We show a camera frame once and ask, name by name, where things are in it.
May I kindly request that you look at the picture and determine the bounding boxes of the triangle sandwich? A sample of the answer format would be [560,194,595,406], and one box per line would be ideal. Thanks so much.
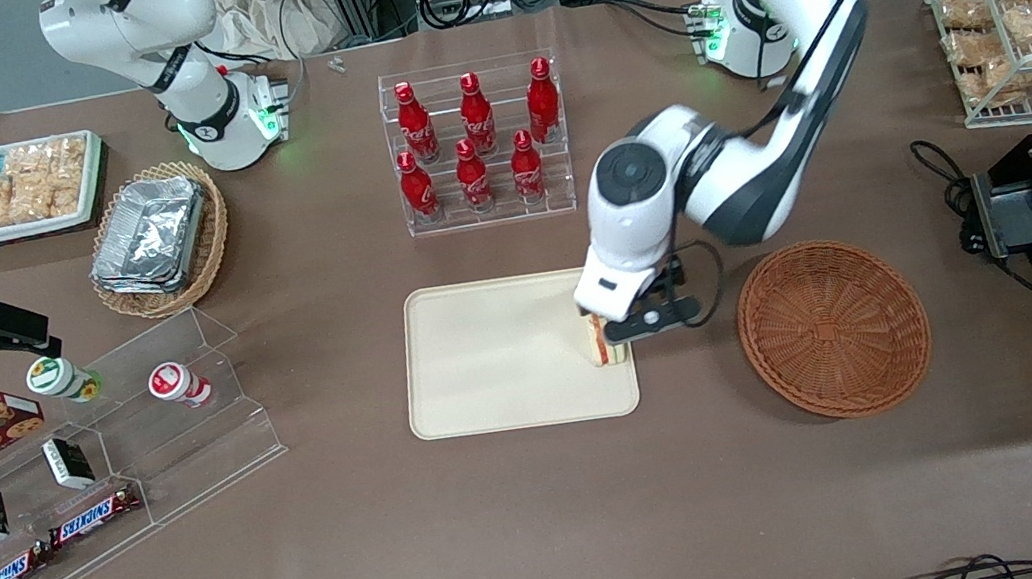
[583,307,634,370]

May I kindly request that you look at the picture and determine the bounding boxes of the cream plastic tray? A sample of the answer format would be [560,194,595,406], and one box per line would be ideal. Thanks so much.
[391,261,643,445]

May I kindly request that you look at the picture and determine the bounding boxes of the brown wicker basket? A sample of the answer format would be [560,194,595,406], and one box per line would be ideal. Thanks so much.
[728,226,941,432]

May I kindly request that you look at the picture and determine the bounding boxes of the light wicker basket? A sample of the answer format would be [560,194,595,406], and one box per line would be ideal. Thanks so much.
[76,154,242,327]

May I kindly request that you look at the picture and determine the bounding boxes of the green-label white yogurt bottle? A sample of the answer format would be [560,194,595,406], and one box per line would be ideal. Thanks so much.
[23,350,105,411]

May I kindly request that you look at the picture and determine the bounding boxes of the clear rice cracker pack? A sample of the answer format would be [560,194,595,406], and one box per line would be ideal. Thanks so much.
[0,165,102,228]
[1,136,92,185]

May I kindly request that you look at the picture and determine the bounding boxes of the red cola bottle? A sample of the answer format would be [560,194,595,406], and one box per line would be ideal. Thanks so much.
[452,135,496,216]
[506,127,549,206]
[396,147,443,225]
[392,78,441,167]
[520,55,565,146]
[454,69,500,158]

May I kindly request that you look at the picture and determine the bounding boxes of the clear acrylic bottle rack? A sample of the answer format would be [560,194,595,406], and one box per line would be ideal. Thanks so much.
[375,49,579,239]

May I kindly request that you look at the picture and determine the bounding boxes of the white rectangular snack bin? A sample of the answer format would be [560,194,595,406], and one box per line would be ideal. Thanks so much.
[0,128,114,245]

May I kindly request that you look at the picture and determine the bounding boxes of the stacked aluminium foil containers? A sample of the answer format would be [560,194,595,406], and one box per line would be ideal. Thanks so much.
[80,170,219,304]

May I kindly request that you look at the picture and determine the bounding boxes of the red-label white yogurt bottle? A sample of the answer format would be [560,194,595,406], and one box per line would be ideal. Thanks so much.
[145,357,216,414]

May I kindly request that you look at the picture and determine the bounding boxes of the clear acrylic stepped display stand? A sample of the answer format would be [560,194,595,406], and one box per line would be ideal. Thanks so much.
[0,298,305,579]

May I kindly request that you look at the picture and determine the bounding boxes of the white crumpled cloth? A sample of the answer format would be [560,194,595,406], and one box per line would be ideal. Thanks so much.
[208,0,362,70]

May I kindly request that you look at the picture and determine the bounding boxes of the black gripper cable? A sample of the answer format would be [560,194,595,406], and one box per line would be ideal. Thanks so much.
[667,239,732,330]

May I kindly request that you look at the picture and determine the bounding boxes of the black coiled cable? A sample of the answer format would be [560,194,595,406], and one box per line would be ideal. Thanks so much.
[418,0,502,33]

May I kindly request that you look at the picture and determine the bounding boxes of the black appliance power cable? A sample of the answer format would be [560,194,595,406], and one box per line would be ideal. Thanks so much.
[909,125,1032,315]

